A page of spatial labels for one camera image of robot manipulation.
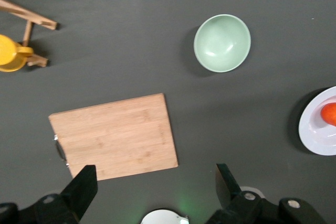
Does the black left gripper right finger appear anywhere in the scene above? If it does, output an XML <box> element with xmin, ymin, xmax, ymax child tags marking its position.
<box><xmin>207</xmin><ymin>163</ymin><xmax>326</xmax><ymax>224</ymax></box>

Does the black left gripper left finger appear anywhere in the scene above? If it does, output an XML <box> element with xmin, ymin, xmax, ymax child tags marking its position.
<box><xmin>0</xmin><ymin>165</ymin><xmax>98</xmax><ymax>224</ymax></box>

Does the white round plate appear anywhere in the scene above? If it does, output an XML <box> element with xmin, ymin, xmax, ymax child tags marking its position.
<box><xmin>298</xmin><ymin>86</ymin><xmax>336</xmax><ymax>156</ymax></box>

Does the orange fruit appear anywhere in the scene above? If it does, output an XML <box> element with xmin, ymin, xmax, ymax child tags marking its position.
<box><xmin>320</xmin><ymin>102</ymin><xmax>336</xmax><ymax>126</ymax></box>

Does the wooden cutting board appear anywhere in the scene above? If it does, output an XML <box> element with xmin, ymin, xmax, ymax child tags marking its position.
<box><xmin>48</xmin><ymin>93</ymin><xmax>179</xmax><ymax>182</ymax></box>

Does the mint green bowl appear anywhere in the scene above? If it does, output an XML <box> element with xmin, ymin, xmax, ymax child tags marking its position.
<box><xmin>193</xmin><ymin>14</ymin><xmax>252</xmax><ymax>73</ymax></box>

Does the yellow mug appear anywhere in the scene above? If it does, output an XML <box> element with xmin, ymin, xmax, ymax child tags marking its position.
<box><xmin>0</xmin><ymin>34</ymin><xmax>34</xmax><ymax>72</ymax></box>

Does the wooden mug rack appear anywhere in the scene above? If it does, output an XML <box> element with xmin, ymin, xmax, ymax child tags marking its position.
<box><xmin>0</xmin><ymin>0</ymin><xmax>59</xmax><ymax>67</ymax></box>

